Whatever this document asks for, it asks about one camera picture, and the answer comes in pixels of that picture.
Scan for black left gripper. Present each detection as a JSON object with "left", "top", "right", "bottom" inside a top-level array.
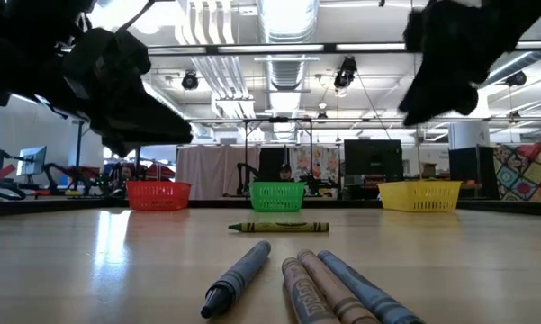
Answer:
[{"left": 61, "top": 27, "right": 194, "bottom": 158}]

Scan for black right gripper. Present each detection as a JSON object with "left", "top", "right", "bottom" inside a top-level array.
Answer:
[{"left": 398, "top": 0, "right": 519, "bottom": 127}]

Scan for green crayon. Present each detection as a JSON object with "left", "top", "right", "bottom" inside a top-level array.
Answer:
[{"left": 228, "top": 221, "right": 330, "bottom": 234}]

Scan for dark blue crayon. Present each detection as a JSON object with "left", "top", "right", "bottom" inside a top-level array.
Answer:
[{"left": 200, "top": 240, "right": 272, "bottom": 320}]

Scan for light blue crayon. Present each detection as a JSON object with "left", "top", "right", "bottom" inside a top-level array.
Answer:
[{"left": 317, "top": 249, "right": 427, "bottom": 324}]

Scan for tan crayon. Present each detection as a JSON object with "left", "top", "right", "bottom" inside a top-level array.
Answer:
[{"left": 296, "top": 248, "right": 382, "bottom": 324}]

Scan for brown crayon grey wrapper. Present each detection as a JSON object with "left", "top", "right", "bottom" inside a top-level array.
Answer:
[{"left": 281, "top": 256, "right": 341, "bottom": 324}]

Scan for monitor on swivel arm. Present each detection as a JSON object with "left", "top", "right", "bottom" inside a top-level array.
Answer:
[{"left": 16, "top": 145, "right": 48, "bottom": 176}]

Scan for red plastic basket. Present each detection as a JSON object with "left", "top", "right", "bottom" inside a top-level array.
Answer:
[{"left": 125, "top": 180, "right": 193, "bottom": 212}]

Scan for black ceiling speaker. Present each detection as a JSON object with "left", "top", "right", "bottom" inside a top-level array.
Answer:
[
  {"left": 504, "top": 70, "right": 527, "bottom": 87},
  {"left": 181, "top": 71, "right": 200, "bottom": 91}
]

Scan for black cabinet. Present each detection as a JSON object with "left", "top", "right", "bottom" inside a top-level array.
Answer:
[{"left": 448, "top": 146, "right": 496, "bottom": 199}]

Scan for white curtain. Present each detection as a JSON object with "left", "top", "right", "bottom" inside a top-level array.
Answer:
[{"left": 175, "top": 144, "right": 262, "bottom": 201}]

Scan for black monitor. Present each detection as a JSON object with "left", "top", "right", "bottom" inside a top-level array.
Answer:
[{"left": 344, "top": 139, "right": 404, "bottom": 177}]

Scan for yellow plastic basket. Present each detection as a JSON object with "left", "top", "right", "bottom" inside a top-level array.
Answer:
[{"left": 377, "top": 180, "right": 464, "bottom": 213}]

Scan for colourful patchwork quilt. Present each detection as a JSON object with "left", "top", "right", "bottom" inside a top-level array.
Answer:
[{"left": 493, "top": 142, "right": 541, "bottom": 203}]

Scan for black partition panel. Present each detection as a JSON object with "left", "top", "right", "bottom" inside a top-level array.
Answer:
[{"left": 258, "top": 147, "right": 292, "bottom": 182}]

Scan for black overhead beam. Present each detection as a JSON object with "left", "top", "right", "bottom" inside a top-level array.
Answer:
[{"left": 146, "top": 41, "right": 541, "bottom": 56}]

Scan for floral cloth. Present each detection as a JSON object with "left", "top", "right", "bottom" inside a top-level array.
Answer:
[{"left": 289, "top": 146, "right": 341, "bottom": 199}]

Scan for green plastic basket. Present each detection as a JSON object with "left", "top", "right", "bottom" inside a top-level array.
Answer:
[{"left": 248, "top": 181, "right": 306, "bottom": 212}]

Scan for black background rig frame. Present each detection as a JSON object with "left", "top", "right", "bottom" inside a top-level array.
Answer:
[
  {"left": 74, "top": 119, "right": 144, "bottom": 195},
  {"left": 242, "top": 116, "right": 314, "bottom": 199}
]

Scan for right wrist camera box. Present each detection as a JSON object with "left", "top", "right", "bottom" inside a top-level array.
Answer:
[{"left": 403, "top": 8, "right": 428, "bottom": 53}]

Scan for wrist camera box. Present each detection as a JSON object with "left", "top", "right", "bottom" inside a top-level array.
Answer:
[
  {"left": 403, "top": 8, "right": 428, "bottom": 53},
  {"left": 112, "top": 29, "right": 152, "bottom": 77}
]

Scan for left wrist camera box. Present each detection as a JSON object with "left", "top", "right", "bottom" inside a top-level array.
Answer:
[{"left": 112, "top": 29, "right": 152, "bottom": 77}]

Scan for black overhead camera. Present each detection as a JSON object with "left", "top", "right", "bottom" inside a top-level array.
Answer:
[{"left": 333, "top": 56, "right": 359, "bottom": 98}]

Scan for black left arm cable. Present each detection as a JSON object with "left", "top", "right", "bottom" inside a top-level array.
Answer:
[{"left": 116, "top": 0, "right": 157, "bottom": 32}]

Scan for black aluminium table frame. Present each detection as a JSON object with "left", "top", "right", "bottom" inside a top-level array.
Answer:
[{"left": 0, "top": 197, "right": 541, "bottom": 218}]

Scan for silver ceiling duct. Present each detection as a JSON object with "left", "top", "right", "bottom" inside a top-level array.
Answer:
[{"left": 257, "top": 0, "right": 320, "bottom": 92}]

